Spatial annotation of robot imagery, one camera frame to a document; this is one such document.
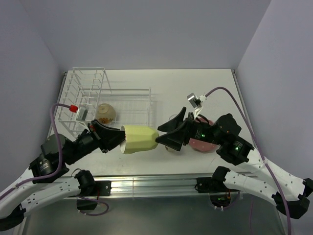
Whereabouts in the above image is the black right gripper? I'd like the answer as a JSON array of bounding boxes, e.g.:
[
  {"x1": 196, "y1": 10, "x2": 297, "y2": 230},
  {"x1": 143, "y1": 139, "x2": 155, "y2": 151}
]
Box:
[{"x1": 155, "y1": 106, "x2": 224, "y2": 150}]

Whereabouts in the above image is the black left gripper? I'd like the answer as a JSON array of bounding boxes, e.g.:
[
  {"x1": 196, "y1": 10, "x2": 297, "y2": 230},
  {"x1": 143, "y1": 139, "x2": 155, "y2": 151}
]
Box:
[{"x1": 64, "y1": 118, "x2": 132, "y2": 165}]

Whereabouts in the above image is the beige bowl with flower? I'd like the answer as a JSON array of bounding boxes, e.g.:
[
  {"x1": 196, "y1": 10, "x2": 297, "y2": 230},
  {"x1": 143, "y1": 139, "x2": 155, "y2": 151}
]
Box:
[{"x1": 95, "y1": 103, "x2": 116, "y2": 124}]

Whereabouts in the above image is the yellow-green mug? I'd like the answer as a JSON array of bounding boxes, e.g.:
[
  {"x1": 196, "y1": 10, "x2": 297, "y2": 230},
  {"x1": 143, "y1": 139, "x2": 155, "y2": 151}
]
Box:
[{"x1": 120, "y1": 125, "x2": 159, "y2": 154}]

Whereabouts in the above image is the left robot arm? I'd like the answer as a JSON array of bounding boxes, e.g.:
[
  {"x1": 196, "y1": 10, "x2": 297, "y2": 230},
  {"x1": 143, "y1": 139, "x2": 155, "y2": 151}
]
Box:
[{"x1": 0, "y1": 120, "x2": 126, "y2": 231}]

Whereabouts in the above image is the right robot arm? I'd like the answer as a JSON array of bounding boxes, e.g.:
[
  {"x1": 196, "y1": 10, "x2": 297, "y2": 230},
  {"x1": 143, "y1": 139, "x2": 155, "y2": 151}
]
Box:
[{"x1": 156, "y1": 107, "x2": 313, "y2": 219}]

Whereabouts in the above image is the small steel cup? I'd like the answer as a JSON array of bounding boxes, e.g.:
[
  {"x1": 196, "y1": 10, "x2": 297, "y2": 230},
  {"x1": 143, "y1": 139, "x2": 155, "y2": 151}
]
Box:
[{"x1": 165, "y1": 146, "x2": 179, "y2": 153}]

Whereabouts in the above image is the pink dotted plate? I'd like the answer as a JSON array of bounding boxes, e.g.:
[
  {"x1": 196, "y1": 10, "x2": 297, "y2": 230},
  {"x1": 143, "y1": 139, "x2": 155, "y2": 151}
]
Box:
[{"x1": 188, "y1": 117, "x2": 219, "y2": 153}]

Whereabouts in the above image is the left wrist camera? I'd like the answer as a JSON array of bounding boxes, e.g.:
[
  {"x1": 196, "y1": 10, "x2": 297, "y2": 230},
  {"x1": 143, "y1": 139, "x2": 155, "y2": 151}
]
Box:
[{"x1": 75, "y1": 105, "x2": 89, "y2": 122}]

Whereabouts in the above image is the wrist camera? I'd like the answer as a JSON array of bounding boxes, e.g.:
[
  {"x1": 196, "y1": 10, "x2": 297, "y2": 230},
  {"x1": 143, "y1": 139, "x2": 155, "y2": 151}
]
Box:
[
  {"x1": 75, "y1": 105, "x2": 89, "y2": 122},
  {"x1": 187, "y1": 93, "x2": 207, "y2": 118}
]

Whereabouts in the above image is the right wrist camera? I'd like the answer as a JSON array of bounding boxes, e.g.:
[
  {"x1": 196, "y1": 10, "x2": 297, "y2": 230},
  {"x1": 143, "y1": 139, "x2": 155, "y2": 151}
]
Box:
[{"x1": 187, "y1": 93, "x2": 207, "y2": 118}]

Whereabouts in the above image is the white wire dish rack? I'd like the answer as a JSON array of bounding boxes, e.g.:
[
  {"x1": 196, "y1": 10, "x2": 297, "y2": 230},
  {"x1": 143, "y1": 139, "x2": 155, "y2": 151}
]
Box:
[{"x1": 56, "y1": 67, "x2": 151, "y2": 139}]

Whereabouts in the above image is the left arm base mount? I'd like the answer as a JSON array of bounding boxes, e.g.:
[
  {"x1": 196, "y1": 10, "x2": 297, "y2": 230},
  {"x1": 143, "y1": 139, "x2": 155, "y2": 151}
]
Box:
[{"x1": 76, "y1": 180, "x2": 112, "y2": 211}]

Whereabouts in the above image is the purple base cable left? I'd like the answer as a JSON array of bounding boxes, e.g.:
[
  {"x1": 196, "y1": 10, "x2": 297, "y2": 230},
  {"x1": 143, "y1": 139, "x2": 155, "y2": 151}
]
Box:
[{"x1": 78, "y1": 195, "x2": 110, "y2": 216}]

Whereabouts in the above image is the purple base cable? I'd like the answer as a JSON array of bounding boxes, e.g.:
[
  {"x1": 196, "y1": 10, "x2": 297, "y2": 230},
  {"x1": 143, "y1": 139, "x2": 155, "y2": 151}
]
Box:
[
  {"x1": 212, "y1": 188, "x2": 243, "y2": 211},
  {"x1": 78, "y1": 195, "x2": 110, "y2": 216}
]

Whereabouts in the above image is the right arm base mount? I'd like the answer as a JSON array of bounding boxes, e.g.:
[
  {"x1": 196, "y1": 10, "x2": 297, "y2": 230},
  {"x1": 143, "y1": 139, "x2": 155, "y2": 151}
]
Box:
[{"x1": 194, "y1": 177, "x2": 238, "y2": 207}]

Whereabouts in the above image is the aluminium rail frame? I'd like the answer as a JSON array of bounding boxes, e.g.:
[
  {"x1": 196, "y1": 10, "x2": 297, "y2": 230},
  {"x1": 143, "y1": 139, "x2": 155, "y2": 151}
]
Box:
[{"x1": 14, "y1": 70, "x2": 276, "y2": 235}]

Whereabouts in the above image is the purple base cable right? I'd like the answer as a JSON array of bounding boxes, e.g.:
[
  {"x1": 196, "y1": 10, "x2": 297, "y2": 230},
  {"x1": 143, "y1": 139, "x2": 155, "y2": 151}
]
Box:
[{"x1": 212, "y1": 188, "x2": 243, "y2": 211}]

